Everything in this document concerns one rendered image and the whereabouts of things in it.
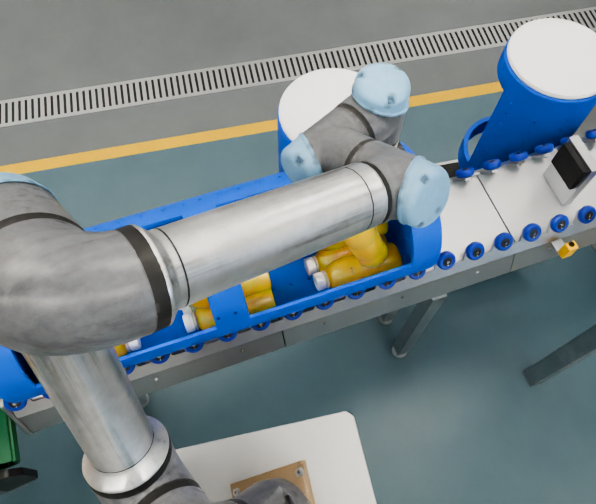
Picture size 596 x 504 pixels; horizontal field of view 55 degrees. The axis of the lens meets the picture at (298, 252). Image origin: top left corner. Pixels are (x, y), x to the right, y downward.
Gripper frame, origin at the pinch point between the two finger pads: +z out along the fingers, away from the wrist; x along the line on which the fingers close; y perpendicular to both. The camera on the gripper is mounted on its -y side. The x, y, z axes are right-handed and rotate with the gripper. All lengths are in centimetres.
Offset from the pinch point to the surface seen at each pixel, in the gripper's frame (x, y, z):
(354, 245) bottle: -3.7, 0.3, 5.3
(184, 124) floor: 130, -21, 124
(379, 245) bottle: -3.8, 5.9, 9.2
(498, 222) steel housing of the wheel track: 1, 43, 32
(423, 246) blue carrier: -7.2, 13.6, 8.2
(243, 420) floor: -8, -34, 123
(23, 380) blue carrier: -8, -64, 8
